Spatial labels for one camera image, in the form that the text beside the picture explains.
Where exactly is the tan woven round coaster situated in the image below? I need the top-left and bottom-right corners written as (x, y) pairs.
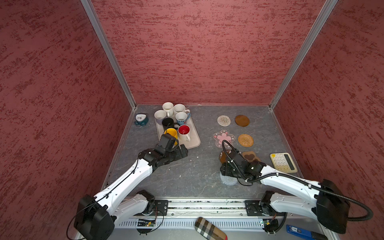
top-left (238, 134), bottom-right (254, 148)

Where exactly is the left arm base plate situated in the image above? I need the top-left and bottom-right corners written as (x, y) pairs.
top-left (150, 200), bottom-right (169, 216)

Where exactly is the yellow mug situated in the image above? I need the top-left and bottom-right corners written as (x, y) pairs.
top-left (164, 128), bottom-right (178, 139)

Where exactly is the white mug back left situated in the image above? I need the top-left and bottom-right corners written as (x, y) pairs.
top-left (154, 110), bottom-right (168, 125)

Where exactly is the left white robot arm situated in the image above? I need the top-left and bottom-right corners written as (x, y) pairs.
top-left (71, 134), bottom-right (188, 240)

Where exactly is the pink flower coaster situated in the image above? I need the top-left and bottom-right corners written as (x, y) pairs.
top-left (213, 130), bottom-right (236, 148)

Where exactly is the brown wooden round coaster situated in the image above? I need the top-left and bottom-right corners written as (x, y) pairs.
top-left (219, 151), bottom-right (231, 164)

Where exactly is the cream calculator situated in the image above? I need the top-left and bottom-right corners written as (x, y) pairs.
top-left (270, 153), bottom-right (298, 174)

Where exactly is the plaid case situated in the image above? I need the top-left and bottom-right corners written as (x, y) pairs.
top-left (195, 217), bottom-right (228, 240)

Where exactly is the dark brown round coaster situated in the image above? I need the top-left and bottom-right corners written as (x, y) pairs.
top-left (235, 115), bottom-right (250, 127)

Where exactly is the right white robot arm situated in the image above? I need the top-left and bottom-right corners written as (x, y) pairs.
top-left (220, 150), bottom-right (350, 234)

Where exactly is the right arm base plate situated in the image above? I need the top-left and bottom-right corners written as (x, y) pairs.
top-left (245, 200), bottom-right (269, 217)

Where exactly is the white mug red inside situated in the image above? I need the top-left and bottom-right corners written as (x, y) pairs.
top-left (178, 125), bottom-right (191, 142)

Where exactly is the blue tool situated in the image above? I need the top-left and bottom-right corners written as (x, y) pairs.
top-left (286, 225), bottom-right (328, 240)

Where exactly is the light blue floral mug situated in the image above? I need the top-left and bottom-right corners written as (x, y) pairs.
top-left (175, 112), bottom-right (191, 126)

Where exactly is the beige serving tray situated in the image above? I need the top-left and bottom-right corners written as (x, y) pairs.
top-left (154, 115), bottom-right (201, 150)

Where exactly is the white mug back middle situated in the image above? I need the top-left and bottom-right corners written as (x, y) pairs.
top-left (162, 102), bottom-right (174, 118)

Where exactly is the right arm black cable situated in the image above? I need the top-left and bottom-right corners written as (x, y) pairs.
top-left (221, 139), bottom-right (374, 235)

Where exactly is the black mug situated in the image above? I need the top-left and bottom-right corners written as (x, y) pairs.
top-left (162, 118), bottom-right (179, 131)

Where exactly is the grey woven round coaster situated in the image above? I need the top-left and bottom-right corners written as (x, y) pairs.
top-left (220, 174), bottom-right (238, 186)

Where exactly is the brown paw coaster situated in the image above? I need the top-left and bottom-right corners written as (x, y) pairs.
top-left (242, 151), bottom-right (261, 163)

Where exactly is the white woven round coaster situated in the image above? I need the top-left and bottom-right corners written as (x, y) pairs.
top-left (217, 115), bottom-right (231, 127)

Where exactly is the white mug back right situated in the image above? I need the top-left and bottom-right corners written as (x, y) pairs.
top-left (173, 104), bottom-right (191, 115)

